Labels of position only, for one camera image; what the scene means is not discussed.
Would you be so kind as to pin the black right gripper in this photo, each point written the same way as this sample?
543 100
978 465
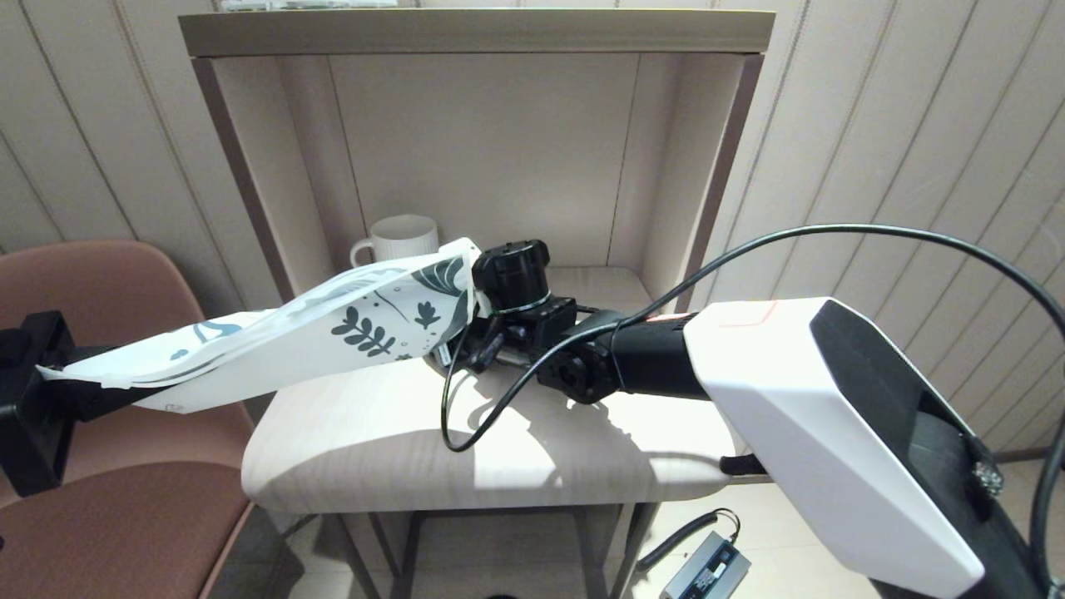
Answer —
482 345

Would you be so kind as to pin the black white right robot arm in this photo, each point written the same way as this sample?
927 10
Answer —
790 399

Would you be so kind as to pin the brown upholstered chair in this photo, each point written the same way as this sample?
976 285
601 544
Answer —
108 516

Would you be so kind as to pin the grey power adapter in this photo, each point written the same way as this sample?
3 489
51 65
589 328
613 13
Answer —
707 570

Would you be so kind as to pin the white floral pouch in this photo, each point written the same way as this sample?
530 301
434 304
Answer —
316 333

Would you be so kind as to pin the white ribbed mug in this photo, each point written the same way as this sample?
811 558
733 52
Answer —
403 237

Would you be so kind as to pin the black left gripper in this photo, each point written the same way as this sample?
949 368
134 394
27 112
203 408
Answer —
29 416

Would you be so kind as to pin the light wooden shelf desk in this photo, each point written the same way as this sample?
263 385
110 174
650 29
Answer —
499 150

